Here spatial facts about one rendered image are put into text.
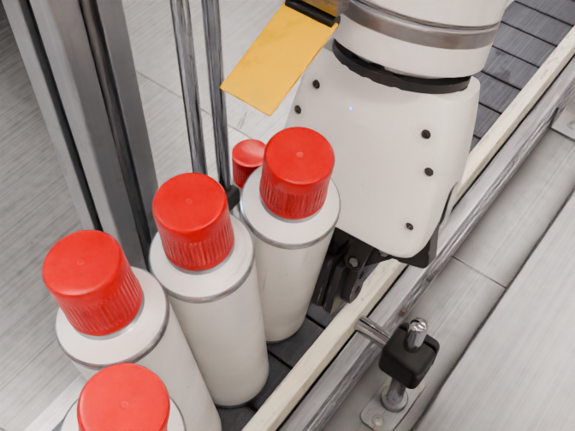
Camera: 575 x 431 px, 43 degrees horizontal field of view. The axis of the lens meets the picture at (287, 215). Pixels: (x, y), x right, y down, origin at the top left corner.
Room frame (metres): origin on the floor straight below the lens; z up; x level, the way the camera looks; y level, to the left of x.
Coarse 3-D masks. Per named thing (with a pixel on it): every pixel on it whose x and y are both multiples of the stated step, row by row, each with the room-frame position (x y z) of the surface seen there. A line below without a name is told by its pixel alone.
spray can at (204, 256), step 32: (160, 192) 0.20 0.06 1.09; (192, 192) 0.20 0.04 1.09; (224, 192) 0.20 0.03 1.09; (160, 224) 0.18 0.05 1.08; (192, 224) 0.18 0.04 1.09; (224, 224) 0.19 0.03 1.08; (160, 256) 0.19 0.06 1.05; (192, 256) 0.18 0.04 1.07; (224, 256) 0.18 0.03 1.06; (192, 288) 0.17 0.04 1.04; (224, 288) 0.18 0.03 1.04; (256, 288) 0.19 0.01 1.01; (192, 320) 0.17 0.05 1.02; (224, 320) 0.17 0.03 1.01; (256, 320) 0.19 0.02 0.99; (192, 352) 0.18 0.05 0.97; (224, 352) 0.18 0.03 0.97; (256, 352) 0.19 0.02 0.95; (224, 384) 0.18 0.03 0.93; (256, 384) 0.19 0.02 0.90
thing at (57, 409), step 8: (80, 376) 0.16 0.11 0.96; (72, 384) 0.16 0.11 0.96; (80, 384) 0.16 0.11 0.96; (64, 392) 0.16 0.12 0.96; (72, 392) 0.16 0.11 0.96; (56, 400) 0.15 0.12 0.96; (64, 400) 0.15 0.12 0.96; (72, 400) 0.15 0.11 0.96; (48, 408) 0.15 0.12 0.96; (56, 408) 0.15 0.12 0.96; (64, 408) 0.15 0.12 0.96; (40, 416) 0.14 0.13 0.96; (48, 416) 0.14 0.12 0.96; (56, 416) 0.14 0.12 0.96; (32, 424) 0.14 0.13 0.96; (40, 424) 0.14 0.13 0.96; (48, 424) 0.14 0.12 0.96; (56, 424) 0.14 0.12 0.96
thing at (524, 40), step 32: (544, 0) 0.62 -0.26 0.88; (512, 32) 0.57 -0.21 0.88; (544, 32) 0.57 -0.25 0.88; (512, 64) 0.52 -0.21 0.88; (480, 96) 0.48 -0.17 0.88; (512, 96) 0.48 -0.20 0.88; (480, 128) 0.44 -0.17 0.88; (320, 320) 0.25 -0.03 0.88; (288, 352) 0.22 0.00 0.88; (224, 416) 0.18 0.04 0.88; (288, 416) 0.19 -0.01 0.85
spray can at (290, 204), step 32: (288, 128) 0.24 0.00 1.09; (288, 160) 0.22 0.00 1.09; (320, 160) 0.22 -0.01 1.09; (256, 192) 0.23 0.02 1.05; (288, 192) 0.21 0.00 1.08; (320, 192) 0.21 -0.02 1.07; (256, 224) 0.21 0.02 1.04; (288, 224) 0.21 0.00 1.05; (320, 224) 0.21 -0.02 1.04; (256, 256) 0.21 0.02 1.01; (288, 256) 0.21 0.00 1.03; (320, 256) 0.22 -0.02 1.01; (288, 288) 0.21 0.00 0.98; (288, 320) 0.22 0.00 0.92
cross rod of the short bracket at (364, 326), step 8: (360, 320) 0.23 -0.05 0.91; (368, 320) 0.23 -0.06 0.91; (360, 328) 0.23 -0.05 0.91; (368, 328) 0.23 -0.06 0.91; (376, 328) 0.23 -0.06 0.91; (368, 336) 0.22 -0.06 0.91; (376, 336) 0.22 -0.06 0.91; (384, 336) 0.22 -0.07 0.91; (376, 344) 0.22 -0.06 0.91; (384, 344) 0.22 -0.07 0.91
